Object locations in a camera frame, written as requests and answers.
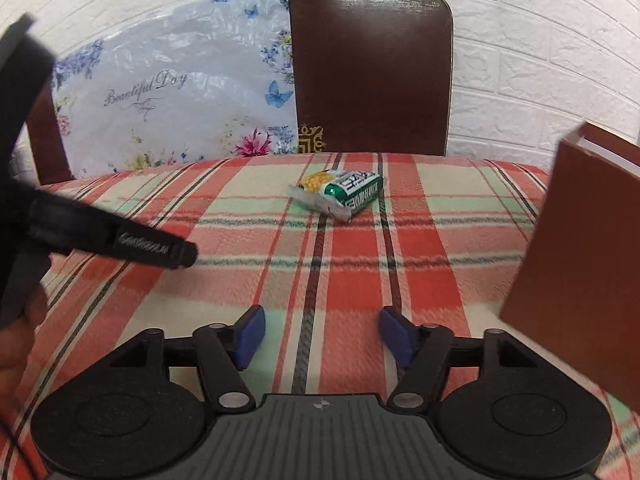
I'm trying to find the red-brown cardboard box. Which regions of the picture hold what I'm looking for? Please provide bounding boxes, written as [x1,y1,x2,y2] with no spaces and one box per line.
[500,122,639,411]

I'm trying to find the green snack packet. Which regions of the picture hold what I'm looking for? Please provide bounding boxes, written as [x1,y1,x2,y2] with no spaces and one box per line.
[288,169,384,222]

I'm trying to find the person's left hand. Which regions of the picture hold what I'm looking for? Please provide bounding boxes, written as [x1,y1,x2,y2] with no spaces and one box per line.
[0,285,49,408]

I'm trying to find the plaid red bedsheet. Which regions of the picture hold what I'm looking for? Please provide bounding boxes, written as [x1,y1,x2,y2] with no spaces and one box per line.
[0,152,640,480]

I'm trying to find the floral white plastic bag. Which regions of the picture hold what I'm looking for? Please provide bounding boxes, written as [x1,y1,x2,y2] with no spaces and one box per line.
[52,0,298,178]

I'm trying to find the dark brown wooden headboard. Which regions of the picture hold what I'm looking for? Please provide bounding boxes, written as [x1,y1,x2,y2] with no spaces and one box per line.
[26,0,454,183]

